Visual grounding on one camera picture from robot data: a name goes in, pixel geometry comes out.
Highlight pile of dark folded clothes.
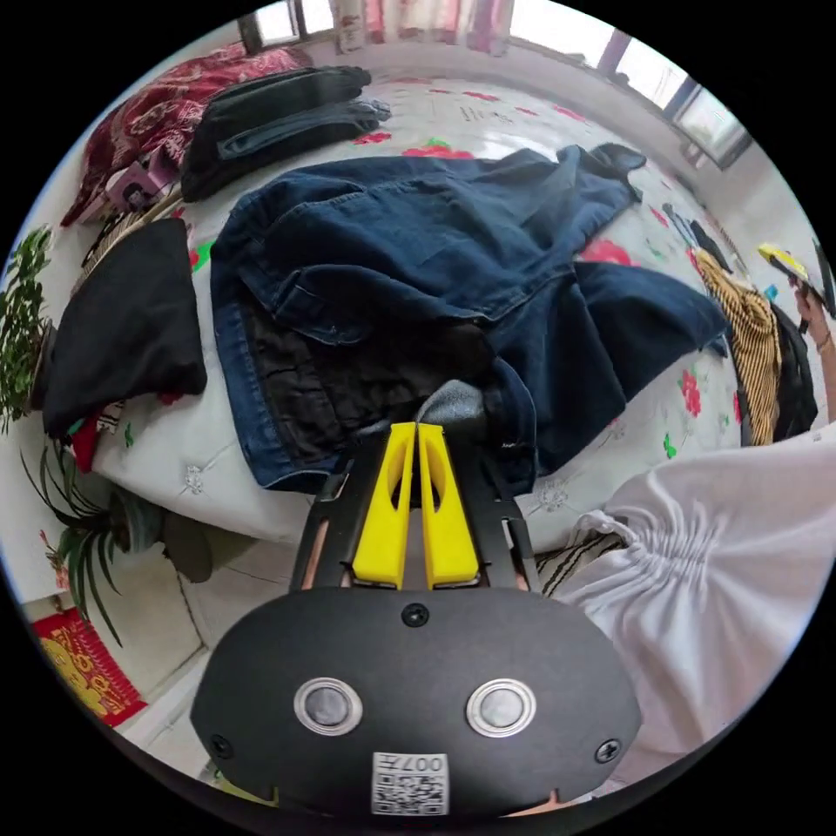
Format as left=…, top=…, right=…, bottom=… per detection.
left=179, top=64, right=393, bottom=204

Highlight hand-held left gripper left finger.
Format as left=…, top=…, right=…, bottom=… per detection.
left=352, top=422, right=418, bottom=588

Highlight blue jeans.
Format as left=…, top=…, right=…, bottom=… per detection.
left=210, top=143, right=732, bottom=492

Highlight window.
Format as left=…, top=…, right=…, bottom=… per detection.
left=597, top=29, right=753, bottom=172
left=237, top=0, right=340, bottom=48

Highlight person's right hand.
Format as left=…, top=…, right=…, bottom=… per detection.
left=793, top=286, right=834, bottom=342

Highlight bed with floral sheet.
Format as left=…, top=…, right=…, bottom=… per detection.
left=62, top=64, right=788, bottom=556

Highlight pink and white curtain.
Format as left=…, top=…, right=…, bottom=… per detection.
left=328, top=0, right=516, bottom=58

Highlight potted plant with long leaves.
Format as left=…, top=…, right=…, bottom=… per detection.
left=19, top=443, right=165, bottom=648

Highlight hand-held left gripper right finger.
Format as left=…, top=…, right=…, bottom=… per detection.
left=417, top=422, right=482, bottom=588

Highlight red floor mat with gold print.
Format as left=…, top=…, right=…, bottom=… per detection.
left=30, top=607, right=150, bottom=730

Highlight red patterned quilt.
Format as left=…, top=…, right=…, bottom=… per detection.
left=62, top=45, right=314, bottom=228

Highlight person's body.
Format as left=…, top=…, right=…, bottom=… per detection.
left=534, top=428, right=836, bottom=788

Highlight pile of clothes with striped garment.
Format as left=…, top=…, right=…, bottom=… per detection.
left=660, top=202, right=819, bottom=447

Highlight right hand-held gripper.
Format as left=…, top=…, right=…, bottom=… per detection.
left=757, top=242, right=826, bottom=307

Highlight leafy green plant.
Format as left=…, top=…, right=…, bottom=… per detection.
left=0, top=225, right=58, bottom=434

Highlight purple carton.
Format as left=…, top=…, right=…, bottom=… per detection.
left=98, top=158, right=179, bottom=215

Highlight pile of clothes with black top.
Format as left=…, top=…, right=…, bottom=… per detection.
left=42, top=219, right=209, bottom=475

